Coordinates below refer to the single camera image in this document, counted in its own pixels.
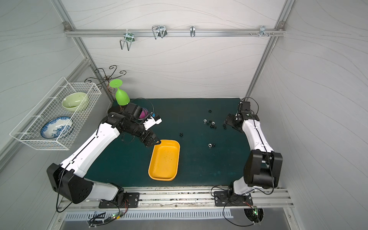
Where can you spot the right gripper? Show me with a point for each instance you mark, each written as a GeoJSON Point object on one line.
{"type": "Point", "coordinates": [230, 122]}

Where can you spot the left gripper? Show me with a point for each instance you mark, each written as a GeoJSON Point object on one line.
{"type": "Point", "coordinates": [146, 136]}

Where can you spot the yellow plastic storage box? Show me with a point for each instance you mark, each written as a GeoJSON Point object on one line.
{"type": "Point", "coordinates": [164, 161]}

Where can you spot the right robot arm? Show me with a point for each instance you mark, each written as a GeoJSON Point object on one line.
{"type": "Point", "coordinates": [263, 167]}

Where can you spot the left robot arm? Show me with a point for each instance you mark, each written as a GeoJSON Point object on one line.
{"type": "Point", "coordinates": [68, 177]}

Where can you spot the black nut cluster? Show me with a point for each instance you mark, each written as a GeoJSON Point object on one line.
{"type": "Point", "coordinates": [211, 124]}

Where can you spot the purple ball in bowl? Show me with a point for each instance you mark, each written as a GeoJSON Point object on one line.
{"type": "Point", "coordinates": [143, 114]}

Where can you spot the green plastic goblet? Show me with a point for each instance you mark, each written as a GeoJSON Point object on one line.
{"type": "Point", "coordinates": [121, 96]}

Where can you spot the black metal cup stand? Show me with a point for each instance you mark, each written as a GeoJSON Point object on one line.
{"type": "Point", "coordinates": [105, 80]}

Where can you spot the light green bowl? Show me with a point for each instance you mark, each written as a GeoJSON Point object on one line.
{"type": "Point", "coordinates": [75, 102]}

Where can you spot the metal hook right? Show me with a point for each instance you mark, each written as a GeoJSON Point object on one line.
{"type": "Point", "coordinates": [262, 32]}

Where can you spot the metal hook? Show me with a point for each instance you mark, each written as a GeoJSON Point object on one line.
{"type": "Point", "coordinates": [128, 39]}
{"type": "Point", "coordinates": [159, 31]}
{"type": "Point", "coordinates": [262, 32]}

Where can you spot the blue white patterned bowl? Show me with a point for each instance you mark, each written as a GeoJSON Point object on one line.
{"type": "Point", "coordinates": [59, 127]}

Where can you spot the metal hook left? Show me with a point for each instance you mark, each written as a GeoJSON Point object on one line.
{"type": "Point", "coordinates": [128, 39]}

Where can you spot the metal hook middle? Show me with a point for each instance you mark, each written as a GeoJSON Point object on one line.
{"type": "Point", "coordinates": [159, 31]}

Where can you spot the aluminium crossbar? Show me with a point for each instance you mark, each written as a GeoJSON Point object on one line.
{"type": "Point", "coordinates": [138, 33]}

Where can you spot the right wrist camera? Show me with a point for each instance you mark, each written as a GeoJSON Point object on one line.
{"type": "Point", "coordinates": [244, 108]}

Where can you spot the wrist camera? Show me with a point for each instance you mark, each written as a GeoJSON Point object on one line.
{"type": "Point", "coordinates": [151, 120]}
{"type": "Point", "coordinates": [244, 108]}

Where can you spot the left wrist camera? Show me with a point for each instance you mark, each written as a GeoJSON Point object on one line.
{"type": "Point", "coordinates": [151, 120]}

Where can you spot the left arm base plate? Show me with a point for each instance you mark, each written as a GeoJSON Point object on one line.
{"type": "Point", "coordinates": [127, 200]}

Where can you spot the white slotted cable duct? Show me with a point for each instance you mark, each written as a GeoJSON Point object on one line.
{"type": "Point", "coordinates": [151, 214]}

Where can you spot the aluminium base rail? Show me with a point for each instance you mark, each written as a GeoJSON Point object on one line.
{"type": "Point", "coordinates": [200, 197]}

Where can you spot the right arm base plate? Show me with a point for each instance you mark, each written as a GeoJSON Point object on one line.
{"type": "Point", "coordinates": [222, 199]}

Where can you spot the white wire basket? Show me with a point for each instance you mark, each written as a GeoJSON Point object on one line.
{"type": "Point", "coordinates": [49, 108]}

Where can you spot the metal bracket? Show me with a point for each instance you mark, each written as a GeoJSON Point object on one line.
{"type": "Point", "coordinates": [192, 31]}

